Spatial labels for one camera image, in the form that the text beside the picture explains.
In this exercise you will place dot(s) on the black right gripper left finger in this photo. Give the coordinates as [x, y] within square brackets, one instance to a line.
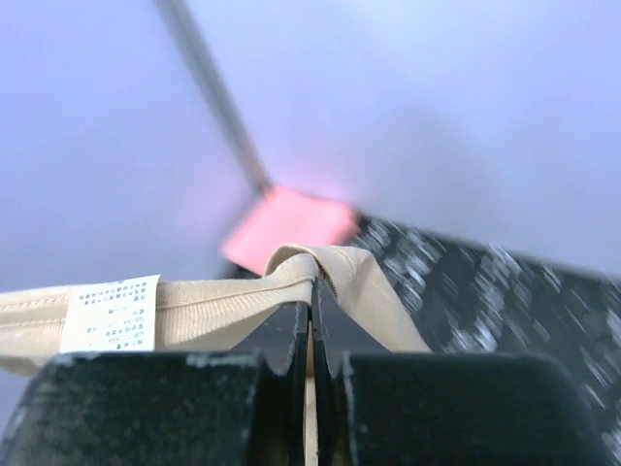
[243, 406]

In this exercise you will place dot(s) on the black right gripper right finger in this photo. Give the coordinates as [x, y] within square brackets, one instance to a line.
[378, 407]

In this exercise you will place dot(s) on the beige t shirt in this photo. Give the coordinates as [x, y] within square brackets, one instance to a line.
[217, 315]

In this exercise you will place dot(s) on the white shirt care label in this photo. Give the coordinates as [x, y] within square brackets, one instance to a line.
[113, 316]

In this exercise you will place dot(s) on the folded pink t shirt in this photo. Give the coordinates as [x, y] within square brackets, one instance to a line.
[283, 216]

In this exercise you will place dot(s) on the left aluminium corner post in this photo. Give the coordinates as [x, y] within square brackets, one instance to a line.
[198, 58]

